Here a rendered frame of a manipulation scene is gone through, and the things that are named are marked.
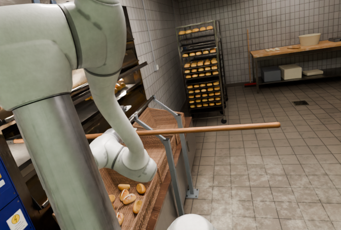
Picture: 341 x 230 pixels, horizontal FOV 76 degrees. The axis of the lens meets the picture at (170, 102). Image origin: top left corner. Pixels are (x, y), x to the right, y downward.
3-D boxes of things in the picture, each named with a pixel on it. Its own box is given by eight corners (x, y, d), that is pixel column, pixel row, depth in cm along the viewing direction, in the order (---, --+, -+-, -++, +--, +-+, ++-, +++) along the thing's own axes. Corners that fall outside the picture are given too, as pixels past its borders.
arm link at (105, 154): (95, 146, 98) (121, 159, 98) (74, 168, 84) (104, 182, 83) (100, 127, 94) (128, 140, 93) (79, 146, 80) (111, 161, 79)
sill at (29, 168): (14, 177, 116) (11, 171, 115) (137, 86, 281) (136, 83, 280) (23, 177, 115) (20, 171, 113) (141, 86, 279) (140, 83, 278)
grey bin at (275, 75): (264, 81, 512) (264, 72, 505) (261, 76, 558) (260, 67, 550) (281, 80, 502) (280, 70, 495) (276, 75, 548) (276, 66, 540)
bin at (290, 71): (284, 79, 500) (284, 69, 493) (278, 75, 546) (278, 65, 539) (301, 77, 491) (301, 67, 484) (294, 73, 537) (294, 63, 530)
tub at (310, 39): (301, 46, 480) (302, 37, 474) (296, 45, 519) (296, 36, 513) (324, 43, 468) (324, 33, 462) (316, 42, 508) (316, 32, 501)
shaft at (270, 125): (279, 126, 112) (279, 121, 111) (281, 128, 109) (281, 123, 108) (18, 141, 155) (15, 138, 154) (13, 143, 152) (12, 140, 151)
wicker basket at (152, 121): (136, 148, 242) (130, 125, 234) (150, 125, 294) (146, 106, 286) (178, 145, 230) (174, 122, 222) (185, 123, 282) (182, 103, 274)
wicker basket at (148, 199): (64, 250, 134) (48, 215, 125) (107, 187, 186) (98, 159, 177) (137, 256, 122) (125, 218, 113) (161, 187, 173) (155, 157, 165)
